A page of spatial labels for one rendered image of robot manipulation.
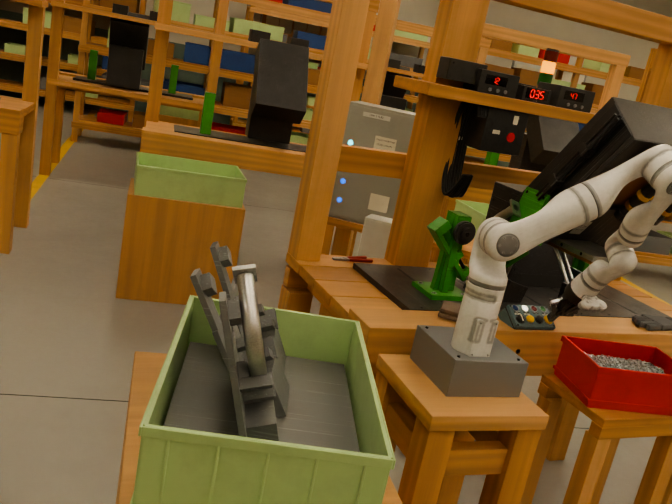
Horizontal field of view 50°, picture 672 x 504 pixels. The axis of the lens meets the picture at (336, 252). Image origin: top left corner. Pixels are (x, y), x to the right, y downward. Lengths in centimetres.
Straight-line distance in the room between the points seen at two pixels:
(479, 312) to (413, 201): 91
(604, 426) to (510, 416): 37
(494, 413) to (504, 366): 12
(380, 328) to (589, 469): 67
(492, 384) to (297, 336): 49
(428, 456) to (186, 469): 66
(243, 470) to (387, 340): 83
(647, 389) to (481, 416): 59
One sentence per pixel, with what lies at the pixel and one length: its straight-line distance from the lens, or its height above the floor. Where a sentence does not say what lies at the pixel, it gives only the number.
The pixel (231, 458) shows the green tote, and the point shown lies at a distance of 121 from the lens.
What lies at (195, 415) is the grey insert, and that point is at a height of 85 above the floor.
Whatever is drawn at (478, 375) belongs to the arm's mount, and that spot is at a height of 91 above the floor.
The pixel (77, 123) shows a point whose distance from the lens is 903.
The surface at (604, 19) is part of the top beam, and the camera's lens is 290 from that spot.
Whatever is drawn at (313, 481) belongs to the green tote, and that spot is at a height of 90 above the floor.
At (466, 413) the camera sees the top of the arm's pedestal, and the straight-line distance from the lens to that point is 170.
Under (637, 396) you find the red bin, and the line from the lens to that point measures 214.
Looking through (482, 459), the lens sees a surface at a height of 72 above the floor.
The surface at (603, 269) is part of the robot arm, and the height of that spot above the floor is 116.
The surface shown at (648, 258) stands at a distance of 776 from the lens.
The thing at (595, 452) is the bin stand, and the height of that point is 70.
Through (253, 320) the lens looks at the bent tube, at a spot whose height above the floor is 113.
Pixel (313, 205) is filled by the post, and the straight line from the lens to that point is 240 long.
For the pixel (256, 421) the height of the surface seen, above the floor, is 92.
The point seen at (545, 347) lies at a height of 85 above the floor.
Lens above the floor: 157
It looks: 15 degrees down
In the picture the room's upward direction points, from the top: 11 degrees clockwise
